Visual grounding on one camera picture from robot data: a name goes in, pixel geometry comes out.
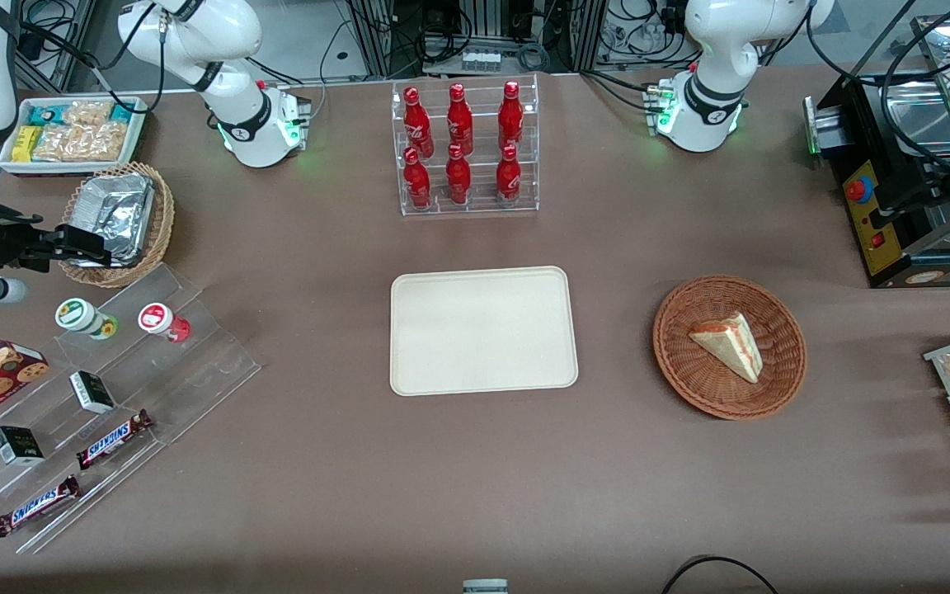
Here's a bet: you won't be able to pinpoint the clear acrylic bottle rack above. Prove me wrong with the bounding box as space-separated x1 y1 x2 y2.
392 73 541 218

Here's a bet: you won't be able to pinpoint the black cable loop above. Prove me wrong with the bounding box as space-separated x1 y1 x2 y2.
660 555 782 594

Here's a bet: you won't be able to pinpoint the Snickers chocolate bar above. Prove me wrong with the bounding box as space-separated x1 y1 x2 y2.
0 474 82 540
76 409 155 472

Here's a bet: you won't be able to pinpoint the white snack bin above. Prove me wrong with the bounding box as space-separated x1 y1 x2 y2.
0 95 151 177

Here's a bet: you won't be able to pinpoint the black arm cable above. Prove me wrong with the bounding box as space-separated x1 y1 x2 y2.
17 12 169 118

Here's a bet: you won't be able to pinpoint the round brown wicker basket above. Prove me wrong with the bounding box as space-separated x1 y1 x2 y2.
651 274 808 422

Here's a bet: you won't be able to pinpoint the aluminium frame post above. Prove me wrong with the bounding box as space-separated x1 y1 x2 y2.
350 0 398 81
571 0 609 75

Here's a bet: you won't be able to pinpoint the red cola bottle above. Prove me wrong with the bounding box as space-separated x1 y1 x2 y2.
497 80 525 152
402 147 432 210
402 87 434 159
495 144 523 202
446 82 475 156
444 143 473 206

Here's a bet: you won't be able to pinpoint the wrapped triangle sandwich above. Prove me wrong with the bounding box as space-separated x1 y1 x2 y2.
689 311 765 385

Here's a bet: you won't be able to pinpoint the green lid yogurt cup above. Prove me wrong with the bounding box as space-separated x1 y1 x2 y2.
54 298 120 342

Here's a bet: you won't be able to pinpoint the clear acrylic tiered stand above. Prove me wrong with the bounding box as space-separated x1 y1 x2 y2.
0 264 262 555

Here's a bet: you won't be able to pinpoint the small black box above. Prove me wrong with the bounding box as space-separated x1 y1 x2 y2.
0 425 45 467
69 370 116 416

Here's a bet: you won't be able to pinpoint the black appliance cable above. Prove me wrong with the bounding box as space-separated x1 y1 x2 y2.
805 0 950 186

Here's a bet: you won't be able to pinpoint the oval wicker basket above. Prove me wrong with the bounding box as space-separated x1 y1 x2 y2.
58 162 176 289

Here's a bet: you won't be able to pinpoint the black food warmer appliance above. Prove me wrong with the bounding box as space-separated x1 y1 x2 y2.
803 16 950 290

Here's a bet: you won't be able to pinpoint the clear bag beige snacks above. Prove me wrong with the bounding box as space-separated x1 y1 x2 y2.
63 100 114 126
33 124 85 163
79 122 128 163

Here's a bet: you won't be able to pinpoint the red gum bottle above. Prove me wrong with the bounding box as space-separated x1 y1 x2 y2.
138 303 192 344

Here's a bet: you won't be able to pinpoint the grey coiled cable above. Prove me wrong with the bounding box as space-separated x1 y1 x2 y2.
515 42 552 73

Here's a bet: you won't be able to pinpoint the cream plastic tray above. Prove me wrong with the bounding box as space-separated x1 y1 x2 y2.
389 265 580 398

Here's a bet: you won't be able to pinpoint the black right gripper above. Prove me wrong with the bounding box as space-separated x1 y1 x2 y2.
0 213 114 271

